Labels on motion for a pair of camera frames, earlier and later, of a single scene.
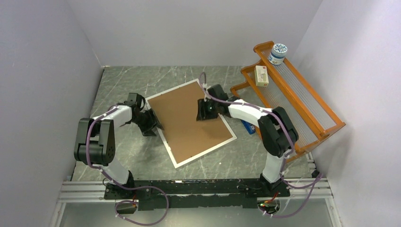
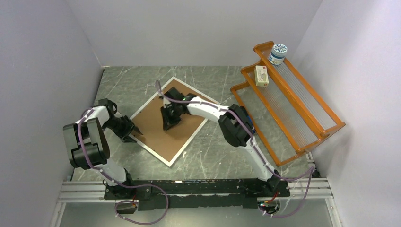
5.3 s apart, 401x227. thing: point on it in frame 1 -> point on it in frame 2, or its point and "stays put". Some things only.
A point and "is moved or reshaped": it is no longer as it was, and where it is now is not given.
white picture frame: [177, 165] -> [191, 89]
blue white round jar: [278, 53] stays put
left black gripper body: [146, 121] -> [120, 126]
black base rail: [181, 194] stays put
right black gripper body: [208, 109] -> [172, 114]
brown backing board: [177, 110] is moved or reshaped
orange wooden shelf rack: [313, 118] stays put
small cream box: [261, 75] stays put
